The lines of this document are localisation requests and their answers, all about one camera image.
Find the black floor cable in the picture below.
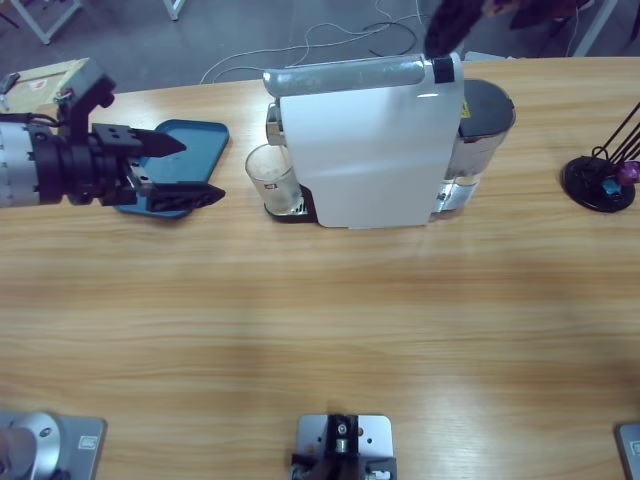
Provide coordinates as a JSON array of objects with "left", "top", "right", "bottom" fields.
[{"left": 362, "top": 20, "right": 419, "bottom": 57}]

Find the grey metal clamp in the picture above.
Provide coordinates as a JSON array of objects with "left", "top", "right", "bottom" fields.
[{"left": 0, "top": 72, "right": 22, "bottom": 112}]

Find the wooden shipping crate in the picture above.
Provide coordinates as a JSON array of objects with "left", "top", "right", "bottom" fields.
[{"left": 0, "top": 58, "right": 92, "bottom": 126}]

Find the white metal table frame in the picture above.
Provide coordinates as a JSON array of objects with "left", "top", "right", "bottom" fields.
[{"left": 0, "top": 0, "right": 84, "bottom": 46}]

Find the black drip tray metal grille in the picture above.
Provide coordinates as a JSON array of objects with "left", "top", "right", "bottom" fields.
[{"left": 263, "top": 184, "right": 319, "bottom": 225}]

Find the blue plastic tray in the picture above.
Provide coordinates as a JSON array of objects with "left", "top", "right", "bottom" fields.
[{"left": 113, "top": 118, "right": 231, "bottom": 220}]

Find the black wire capsule stand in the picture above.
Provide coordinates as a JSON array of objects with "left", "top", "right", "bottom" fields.
[{"left": 560, "top": 99, "right": 640, "bottom": 214}]

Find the white capsule coffee machine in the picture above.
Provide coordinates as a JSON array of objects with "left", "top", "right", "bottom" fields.
[{"left": 263, "top": 51, "right": 466, "bottom": 232}]

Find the grey coffee machine lever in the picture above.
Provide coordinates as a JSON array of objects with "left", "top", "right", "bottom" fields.
[{"left": 263, "top": 53, "right": 427, "bottom": 97}]

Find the clear water tank black lid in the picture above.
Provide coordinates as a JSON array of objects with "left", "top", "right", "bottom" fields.
[{"left": 438, "top": 78, "right": 517, "bottom": 216}]

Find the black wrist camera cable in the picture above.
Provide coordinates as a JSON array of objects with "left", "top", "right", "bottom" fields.
[{"left": 0, "top": 112, "right": 67, "bottom": 127}]

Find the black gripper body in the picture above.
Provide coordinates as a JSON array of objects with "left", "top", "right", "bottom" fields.
[{"left": 31, "top": 123, "right": 152, "bottom": 208}]

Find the clear drinking glass red logo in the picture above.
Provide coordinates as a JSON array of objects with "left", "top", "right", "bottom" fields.
[{"left": 244, "top": 143, "right": 304, "bottom": 214}]

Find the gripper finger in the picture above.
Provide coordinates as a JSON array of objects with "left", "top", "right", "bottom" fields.
[
  {"left": 147, "top": 181, "right": 227, "bottom": 212},
  {"left": 423, "top": 0, "right": 489, "bottom": 54},
  {"left": 130, "top": 128, "right": 188, "bottom": 159},
  {"left": 508, "top": 0, "right": 587, "bottom": 31}
]

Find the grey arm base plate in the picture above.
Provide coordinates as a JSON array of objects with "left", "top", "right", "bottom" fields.
[
  {"left": 0, "top": 410, "right": 108, "bottom": 480},
  {"left": 613, "top": 422, "right": 640, "bottom": 480}
]

